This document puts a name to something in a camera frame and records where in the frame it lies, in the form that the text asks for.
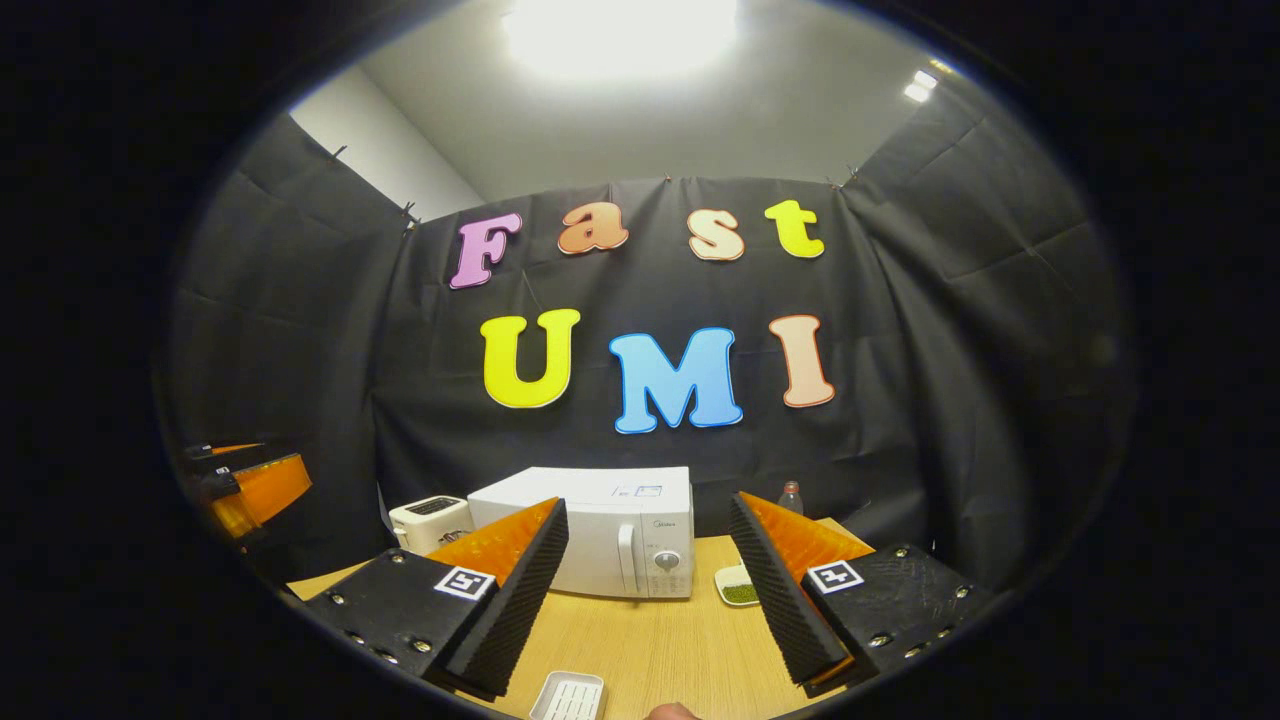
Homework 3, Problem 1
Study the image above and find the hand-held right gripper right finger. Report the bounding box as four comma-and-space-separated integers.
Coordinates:
728, 491, 996, 698

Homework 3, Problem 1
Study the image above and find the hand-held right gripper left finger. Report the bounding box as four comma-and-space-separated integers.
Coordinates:
305, 497, 569, 701

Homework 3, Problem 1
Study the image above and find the white microwave oven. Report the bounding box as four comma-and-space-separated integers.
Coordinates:
467, 466, 696, 600

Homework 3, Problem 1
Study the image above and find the white divided dish of beans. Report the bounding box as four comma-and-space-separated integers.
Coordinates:
714, 563, 761, 608

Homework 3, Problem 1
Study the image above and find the white ribbed tray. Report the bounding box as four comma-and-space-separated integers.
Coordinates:
528, 671, 606, 720

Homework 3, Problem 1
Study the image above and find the white toaster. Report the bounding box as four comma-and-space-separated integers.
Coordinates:
388, 495, 473, 557

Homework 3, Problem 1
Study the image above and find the black backdrop cloth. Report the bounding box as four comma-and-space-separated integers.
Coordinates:
160, 90, 1136, 591

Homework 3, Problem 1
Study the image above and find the long ceiling light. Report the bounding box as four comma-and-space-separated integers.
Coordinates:
505, 0, 741, 81

